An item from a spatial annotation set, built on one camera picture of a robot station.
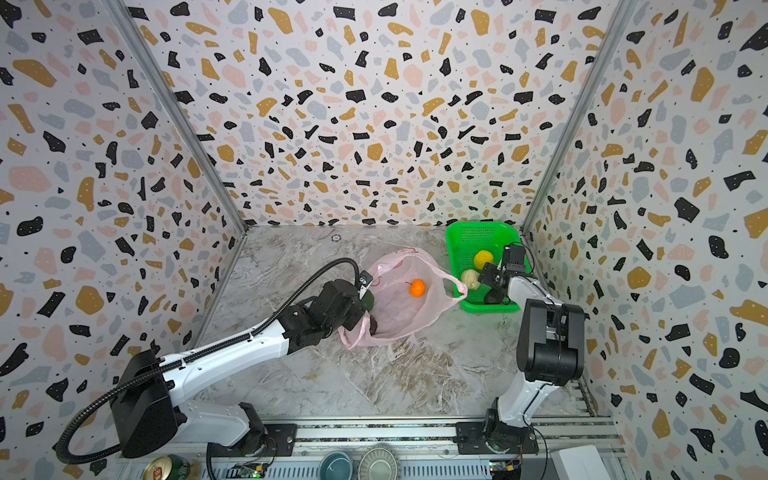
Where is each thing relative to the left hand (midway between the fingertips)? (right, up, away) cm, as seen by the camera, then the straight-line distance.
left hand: (357, 293), depth 80 cm
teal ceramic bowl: (-3, -39, -10) cm, 40 cm away
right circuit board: (+37, -41, -9) cm, 56 cm away
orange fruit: (+17, -1, +18) cm, 25 cm away
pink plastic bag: (+14, -2, +22) cm, 26 cm away
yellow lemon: (+40, +10, +26) cm, 49 cm away
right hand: (+41, +6, +17) cm, 45 cm away
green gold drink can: (-35, -33, -19) cm, 52 cm away
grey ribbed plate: (+6, -39, -9) cm, 41 cm away
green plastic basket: (+36, +16, +37) cm, 54 cm away
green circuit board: (-23, -40, -10) cm, 48 cm away
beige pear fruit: (+35, +3, +19) cm, 40 cm away
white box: (+52, -37, -13) cm, 65 cm away
